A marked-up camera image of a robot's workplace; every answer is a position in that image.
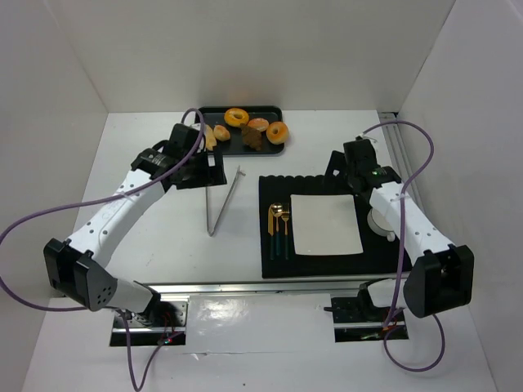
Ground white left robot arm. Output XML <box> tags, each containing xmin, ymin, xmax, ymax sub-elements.
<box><xmin>43</xmin><ymin>123</ymin><xmax>226</xmax><ymax>317</ymax></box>

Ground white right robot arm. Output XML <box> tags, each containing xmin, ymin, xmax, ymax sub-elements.
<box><xmin>324</xmin><ymin>139</ymin><xmax>474</xmax><ymax>318</ymax></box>

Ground pale croissant bread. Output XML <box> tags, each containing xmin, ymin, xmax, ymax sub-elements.
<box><xmin>205</xmin><ymin>125</ymin><xmax>217</xmax><ymax>151</ymax></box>

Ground small tan bun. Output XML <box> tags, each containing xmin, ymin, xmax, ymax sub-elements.
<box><xmin>213</xmin><ymin>124</ymin><xmax>230</xmax><ymax>141</ymax></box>

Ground white cup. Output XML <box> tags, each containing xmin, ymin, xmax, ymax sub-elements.
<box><xmin>367</xmin><ymin>208</ymin><xmax>396</xmax><ymax>242</ymax></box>

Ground black serving tray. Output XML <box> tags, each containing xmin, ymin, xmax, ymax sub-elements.
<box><xmin>199</xmin><ymin>105</ymin><xmax>285</xmax><ymax>156</ymax></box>

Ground brown chocolate pastry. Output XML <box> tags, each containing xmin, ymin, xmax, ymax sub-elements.
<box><xmin>240</xmin><ymin>125</ymin><xmax>262</xmax><ymax>151</ymax></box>

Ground white square plate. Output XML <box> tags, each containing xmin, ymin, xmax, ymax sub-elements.
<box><xmin>291</xmin><ymin>194</ymin><xmax>363</xmax><ymax>256</ymax></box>

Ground metal tongs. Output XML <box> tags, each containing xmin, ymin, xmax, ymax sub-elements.
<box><xmin>205</xmin><ymin>165</ymin><xmax>246</xmax><ymax>238</ymax></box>

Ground orange glazed donut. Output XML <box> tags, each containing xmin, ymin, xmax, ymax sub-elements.
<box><xmin>224</xmin><ymin>108</ymin><xmax>250</xmax><ymax>127</ymax></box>

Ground orange donut right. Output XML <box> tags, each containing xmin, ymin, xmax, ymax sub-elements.
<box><xmin>266</xmin><ymin>122</ymin><xmax>289</xmax><ymax>145</ymax></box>

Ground aluminium side rail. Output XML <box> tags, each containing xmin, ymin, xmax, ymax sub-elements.
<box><xmin>378</xmin><ymin>112</ymin><xmax>424</xmax><ymax>211</ymax></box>

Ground gold knife green handle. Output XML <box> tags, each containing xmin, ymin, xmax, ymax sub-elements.
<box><xmin>268</xmin><ymin>205</ymin><xmax>275</xmax><ymax>260</ymax></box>

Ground gold fork green handle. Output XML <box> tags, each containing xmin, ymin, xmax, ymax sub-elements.
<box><xmin>281</xmin><ymin>203</ymin><xmax>290</xmax><ymax>260</ymax></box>

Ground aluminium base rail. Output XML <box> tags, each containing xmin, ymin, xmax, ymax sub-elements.
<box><xmin>146</xmin><ymin>274</ymin><xmax>395</xmax><ymax>296</ymax></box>

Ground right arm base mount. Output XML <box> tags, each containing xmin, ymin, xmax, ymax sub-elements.
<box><xmin>324</xmin><ymin>284</ymin><xmax>409</xmax><ymax>343</ymax></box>

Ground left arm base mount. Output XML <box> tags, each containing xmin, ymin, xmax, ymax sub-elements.
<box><xmin>110</xmin><ymin>295</ymin><xmax>189</xmax><ymax>347</ymax></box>

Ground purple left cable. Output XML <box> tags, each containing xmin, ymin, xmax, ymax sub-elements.
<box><xmin>0</xmin><ymin>106</ymin><xmax>205</xmax><ymax>392</ymax></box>

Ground purple cable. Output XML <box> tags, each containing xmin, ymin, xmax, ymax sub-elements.
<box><xmin>0</xmin><ymin>106</ymin><xmax>205</xmax><ymax>392</ymax></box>
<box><xmin>360</xmin><ymin>120</ymin><xmax>446</xmax><ymax>372</ymax></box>

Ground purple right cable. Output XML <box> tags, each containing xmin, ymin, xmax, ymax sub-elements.
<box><xmin>360</xmin><ymin>120</ymin><xmax>446</xmax><ymax>372</ymax></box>

